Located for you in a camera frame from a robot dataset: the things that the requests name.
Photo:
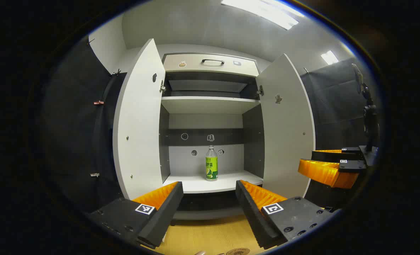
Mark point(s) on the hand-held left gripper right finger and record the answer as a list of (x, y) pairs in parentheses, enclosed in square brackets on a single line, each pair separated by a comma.
[(252, 219)]

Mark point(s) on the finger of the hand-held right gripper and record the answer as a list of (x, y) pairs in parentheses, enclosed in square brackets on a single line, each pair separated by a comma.
[(351, 166), (326, 156)]

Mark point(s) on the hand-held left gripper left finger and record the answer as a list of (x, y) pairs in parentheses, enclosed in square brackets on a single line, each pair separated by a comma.
[(167, 216)]

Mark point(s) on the round tan coaster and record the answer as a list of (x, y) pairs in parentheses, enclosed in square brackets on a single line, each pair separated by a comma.
[(238, 252)]

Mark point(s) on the white cabinet door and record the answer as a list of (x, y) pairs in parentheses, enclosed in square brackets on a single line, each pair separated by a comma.
[(139, 134), (287, 141)]

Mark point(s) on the clear bottle with green label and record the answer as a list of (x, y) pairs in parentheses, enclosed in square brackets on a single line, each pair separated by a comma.
[(211, 170)]

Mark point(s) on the metal door hinge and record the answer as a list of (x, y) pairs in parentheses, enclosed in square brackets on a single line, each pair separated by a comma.
[(162, 86), (260, 91)]

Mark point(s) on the small ceiling light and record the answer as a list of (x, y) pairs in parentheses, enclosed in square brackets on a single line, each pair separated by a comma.
[(329, 57)]

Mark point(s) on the black backdrop cloth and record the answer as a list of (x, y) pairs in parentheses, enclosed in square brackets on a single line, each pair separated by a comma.
[(71, 124)]

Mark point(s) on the long ceiling light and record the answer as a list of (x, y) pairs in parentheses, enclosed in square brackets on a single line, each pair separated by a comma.
[(263, 12)]

